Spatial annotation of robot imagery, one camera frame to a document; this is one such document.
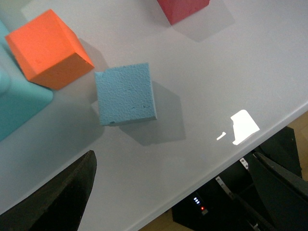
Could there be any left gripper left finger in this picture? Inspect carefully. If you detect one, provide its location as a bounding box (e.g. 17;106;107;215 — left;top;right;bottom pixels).
0;150;97;231

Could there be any left orange foam cube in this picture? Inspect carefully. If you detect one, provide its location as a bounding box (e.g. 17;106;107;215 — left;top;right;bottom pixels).
5;9;94;90

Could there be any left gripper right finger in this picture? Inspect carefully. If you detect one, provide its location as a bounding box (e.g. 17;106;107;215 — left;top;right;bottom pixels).
249;153;308;231

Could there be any blue foam cube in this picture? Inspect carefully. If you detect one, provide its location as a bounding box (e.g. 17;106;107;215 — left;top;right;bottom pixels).
94;63;157;126

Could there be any near red foam cube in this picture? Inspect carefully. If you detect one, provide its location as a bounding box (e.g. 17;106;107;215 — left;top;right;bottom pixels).
157;0;210;25

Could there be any teal plastic bin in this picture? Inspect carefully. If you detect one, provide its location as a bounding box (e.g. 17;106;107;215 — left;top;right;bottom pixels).
0;23;53;140

